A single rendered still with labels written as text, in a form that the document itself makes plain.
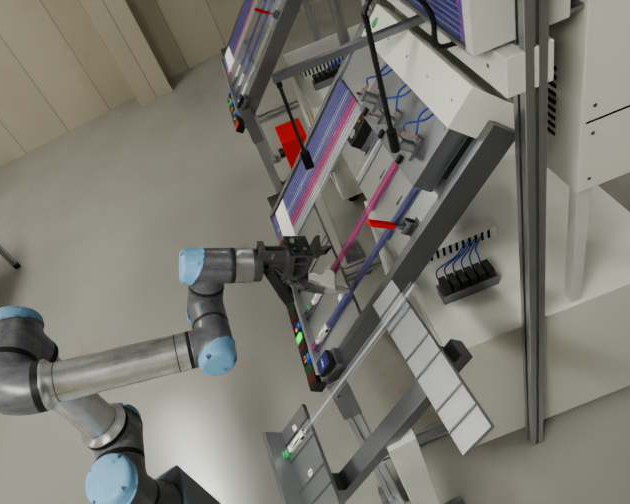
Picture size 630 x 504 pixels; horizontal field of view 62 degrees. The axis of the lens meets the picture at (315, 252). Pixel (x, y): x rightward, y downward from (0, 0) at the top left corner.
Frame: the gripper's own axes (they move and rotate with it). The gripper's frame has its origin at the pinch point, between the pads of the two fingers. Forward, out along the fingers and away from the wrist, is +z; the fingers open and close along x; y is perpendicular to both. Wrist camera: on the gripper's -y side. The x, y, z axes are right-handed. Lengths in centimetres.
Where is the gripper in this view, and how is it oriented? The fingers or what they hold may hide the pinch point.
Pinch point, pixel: (340, 270)
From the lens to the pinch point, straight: 119.9
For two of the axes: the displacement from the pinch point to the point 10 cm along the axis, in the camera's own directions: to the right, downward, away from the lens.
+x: -2.4, -6.3, 7.4
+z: 9.5, -0.1, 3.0
